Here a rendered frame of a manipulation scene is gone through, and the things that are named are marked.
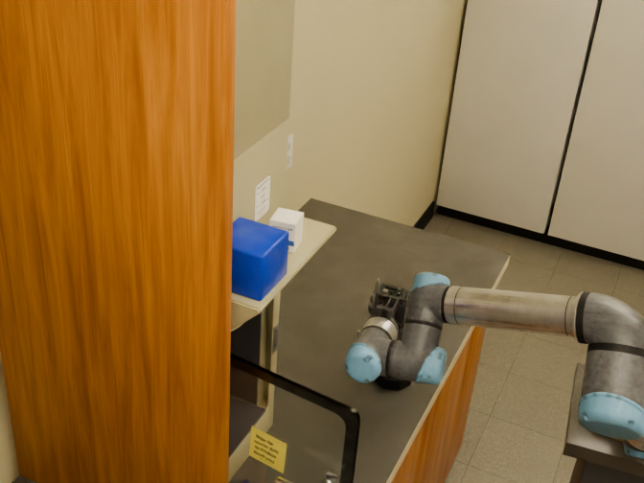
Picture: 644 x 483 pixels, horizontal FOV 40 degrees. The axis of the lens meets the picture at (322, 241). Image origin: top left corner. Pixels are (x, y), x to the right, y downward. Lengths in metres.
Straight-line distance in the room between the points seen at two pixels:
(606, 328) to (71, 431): 1.02
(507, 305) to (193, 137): 0.73
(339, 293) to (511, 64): 2.23
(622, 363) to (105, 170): 0.92
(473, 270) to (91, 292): 1.45
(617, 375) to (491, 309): 0.27
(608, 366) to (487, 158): 3.15
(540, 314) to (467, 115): 3.01
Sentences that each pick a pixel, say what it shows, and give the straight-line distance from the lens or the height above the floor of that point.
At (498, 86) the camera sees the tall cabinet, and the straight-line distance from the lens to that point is 4.52.
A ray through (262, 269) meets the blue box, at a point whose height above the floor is 1.58.
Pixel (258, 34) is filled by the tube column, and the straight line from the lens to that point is 1.48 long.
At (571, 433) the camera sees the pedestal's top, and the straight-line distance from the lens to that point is 2.21.
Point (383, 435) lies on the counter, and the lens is 2.09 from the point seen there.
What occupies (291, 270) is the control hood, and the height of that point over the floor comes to 1.51.
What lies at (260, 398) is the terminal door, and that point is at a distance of 1.57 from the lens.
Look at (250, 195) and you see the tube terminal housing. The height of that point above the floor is 1.61.
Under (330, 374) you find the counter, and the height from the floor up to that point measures 0.94.
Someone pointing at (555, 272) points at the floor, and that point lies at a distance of 4.62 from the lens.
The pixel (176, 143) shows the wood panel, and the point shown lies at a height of 1.82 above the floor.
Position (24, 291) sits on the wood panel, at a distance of 1.66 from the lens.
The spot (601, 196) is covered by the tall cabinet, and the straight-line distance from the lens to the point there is 4.63.
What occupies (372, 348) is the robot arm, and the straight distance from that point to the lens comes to 1.76.
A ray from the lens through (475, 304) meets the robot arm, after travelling 1.72.
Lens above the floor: 2.37
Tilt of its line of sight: 31 degrees down
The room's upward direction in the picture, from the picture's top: 5 degrees clockwise
